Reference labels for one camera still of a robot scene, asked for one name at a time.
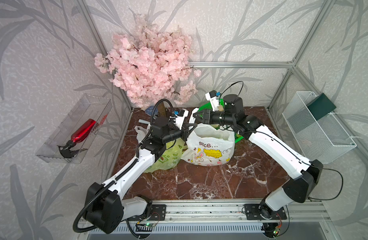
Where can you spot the blue tag at vase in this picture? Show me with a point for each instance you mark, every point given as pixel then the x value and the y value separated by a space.
pixel 149 111

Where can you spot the pink cherry blossom bouquet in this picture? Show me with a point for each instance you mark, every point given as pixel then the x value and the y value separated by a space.
pixel 150 65

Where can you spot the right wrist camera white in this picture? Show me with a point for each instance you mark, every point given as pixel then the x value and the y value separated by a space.
pixel 214 98

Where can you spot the clear wall tray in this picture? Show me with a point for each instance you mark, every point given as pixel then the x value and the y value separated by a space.
pixel 88 107

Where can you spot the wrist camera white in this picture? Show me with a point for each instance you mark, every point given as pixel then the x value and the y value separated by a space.
pixel 180 116
pixel 214 98

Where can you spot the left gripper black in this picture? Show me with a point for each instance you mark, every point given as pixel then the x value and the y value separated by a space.
pixel 184 132

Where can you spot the green plastic basket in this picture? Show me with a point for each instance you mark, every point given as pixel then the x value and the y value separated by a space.
pixel 238 129

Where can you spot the white printed plastic bag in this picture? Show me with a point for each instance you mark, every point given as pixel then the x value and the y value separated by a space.
pixel 207 146

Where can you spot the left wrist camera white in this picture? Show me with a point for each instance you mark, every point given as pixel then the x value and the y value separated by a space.
pixel 180 116

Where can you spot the dark green card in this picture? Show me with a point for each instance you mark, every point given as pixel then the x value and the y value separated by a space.
pixel 320 106

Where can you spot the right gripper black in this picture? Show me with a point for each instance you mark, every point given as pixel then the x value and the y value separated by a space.
pixel 207 118

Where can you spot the white wire mesh basket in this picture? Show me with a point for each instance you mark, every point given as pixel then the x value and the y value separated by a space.
pixel 323 139

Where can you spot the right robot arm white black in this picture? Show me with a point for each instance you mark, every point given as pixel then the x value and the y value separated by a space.
pixel 304 174

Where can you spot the red spray bottle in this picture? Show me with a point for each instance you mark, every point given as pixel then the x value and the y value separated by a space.
pixel 77 137

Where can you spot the green avocado plastic bag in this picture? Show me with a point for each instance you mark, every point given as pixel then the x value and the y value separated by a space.
pixel 170 157

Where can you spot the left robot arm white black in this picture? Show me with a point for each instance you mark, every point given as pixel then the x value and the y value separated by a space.
pixel 105 207

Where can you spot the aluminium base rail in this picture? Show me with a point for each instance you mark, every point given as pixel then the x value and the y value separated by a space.
pixel 233 211

